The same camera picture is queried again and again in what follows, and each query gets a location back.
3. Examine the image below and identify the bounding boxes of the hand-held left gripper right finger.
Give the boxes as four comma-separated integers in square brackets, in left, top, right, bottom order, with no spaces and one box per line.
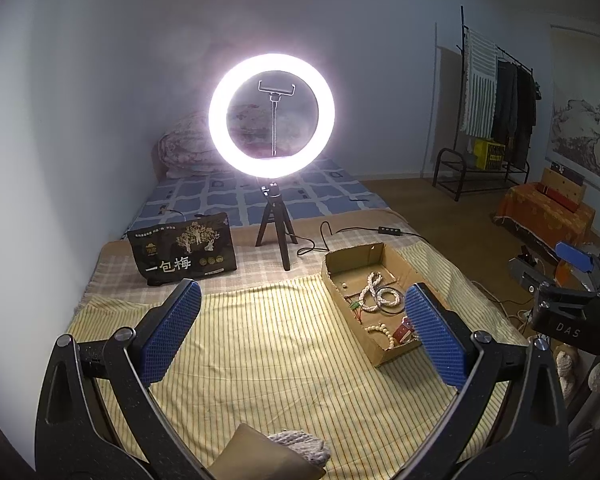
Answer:
[404,282,571,480]

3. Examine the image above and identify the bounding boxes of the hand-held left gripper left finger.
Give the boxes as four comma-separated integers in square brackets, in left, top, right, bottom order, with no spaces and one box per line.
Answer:
[34,279,216,480]

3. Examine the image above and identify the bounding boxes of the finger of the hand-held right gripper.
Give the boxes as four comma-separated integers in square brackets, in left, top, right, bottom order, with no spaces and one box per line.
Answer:
[554,241,600,301]
[510,246,551,293]

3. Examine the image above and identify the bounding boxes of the beige bead bracelet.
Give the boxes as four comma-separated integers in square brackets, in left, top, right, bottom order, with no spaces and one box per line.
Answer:
[365,323,397,352]

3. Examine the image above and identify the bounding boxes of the black cord necklace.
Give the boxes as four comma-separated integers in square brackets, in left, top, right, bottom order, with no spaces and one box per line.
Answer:
[352,285,406,317]

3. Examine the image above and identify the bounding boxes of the cardboard box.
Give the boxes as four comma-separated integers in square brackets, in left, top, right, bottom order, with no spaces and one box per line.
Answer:
[321,242,448,368]

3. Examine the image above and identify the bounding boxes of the red charm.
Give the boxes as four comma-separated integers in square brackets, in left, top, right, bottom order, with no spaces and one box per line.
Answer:
[395,316,421,346]

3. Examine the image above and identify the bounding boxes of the beige plush toy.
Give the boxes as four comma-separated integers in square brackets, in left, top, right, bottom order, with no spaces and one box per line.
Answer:
[555,347,579,403]

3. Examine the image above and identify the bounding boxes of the orange cloth covered box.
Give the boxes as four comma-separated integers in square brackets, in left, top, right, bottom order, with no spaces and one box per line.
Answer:
[494,182,597,261]

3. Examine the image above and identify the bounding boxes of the wooden box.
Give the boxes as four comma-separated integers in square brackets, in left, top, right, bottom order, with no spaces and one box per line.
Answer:
[539,161,588,213]

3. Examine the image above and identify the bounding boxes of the black printed snack bag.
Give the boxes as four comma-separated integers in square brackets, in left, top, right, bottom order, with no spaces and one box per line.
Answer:
[127,212,238,287]

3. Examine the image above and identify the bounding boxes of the yellow striped blanket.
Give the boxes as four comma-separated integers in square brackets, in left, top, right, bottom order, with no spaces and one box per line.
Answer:
[65,240,536,480]

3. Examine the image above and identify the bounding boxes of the yellow crate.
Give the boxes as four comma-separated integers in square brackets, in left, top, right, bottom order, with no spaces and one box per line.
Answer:
[472,137,507,170]

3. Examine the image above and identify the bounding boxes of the beige cushion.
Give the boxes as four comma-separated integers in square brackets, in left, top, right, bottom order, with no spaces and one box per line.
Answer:
[220,422,326,480]

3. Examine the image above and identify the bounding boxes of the plaid blanket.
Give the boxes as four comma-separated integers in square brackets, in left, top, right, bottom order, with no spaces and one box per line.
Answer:
[82,225,431,306]

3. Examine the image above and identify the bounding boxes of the black tripod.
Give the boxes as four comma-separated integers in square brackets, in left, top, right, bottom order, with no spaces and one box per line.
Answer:
[255,180,299,272]

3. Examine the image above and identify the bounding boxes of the dark hanging clothes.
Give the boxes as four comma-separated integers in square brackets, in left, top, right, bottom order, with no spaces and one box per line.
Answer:
[490,57,538,168]

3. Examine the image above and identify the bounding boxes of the grey knit cloth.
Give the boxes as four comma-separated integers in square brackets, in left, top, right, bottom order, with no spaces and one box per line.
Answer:
[267,427,332,466]

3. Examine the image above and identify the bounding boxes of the folded floral quilt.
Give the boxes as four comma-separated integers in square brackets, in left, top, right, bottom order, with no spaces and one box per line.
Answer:
[157,102,311,178]

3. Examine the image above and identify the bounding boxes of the blue checked bedsheet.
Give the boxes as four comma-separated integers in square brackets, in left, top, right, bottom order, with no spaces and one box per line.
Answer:
[130,157,388,233]

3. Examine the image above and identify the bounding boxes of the striped towel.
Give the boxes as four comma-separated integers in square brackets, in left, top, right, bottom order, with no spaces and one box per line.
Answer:
[462,28,498,138]

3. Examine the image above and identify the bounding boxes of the black clothes rack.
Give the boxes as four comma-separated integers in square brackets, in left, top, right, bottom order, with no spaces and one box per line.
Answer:
[432,6,538,201]

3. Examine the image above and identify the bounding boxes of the phone clamp holder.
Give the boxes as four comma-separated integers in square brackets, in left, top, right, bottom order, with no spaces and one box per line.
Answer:
[257,80,297,157]

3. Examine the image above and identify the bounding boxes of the white bead necklace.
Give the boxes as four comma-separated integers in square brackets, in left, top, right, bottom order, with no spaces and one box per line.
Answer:
[361,272,402,311]

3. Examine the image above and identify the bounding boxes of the black cable with controller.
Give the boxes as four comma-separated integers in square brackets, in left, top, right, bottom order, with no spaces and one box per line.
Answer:
[295,220,428,256]

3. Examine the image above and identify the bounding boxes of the landscape wall painting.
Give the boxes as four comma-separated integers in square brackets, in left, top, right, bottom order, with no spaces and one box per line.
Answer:
[550,25,600,188]

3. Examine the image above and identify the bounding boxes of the ring light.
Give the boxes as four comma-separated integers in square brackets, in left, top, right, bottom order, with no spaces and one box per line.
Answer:
[208,52,337,178]

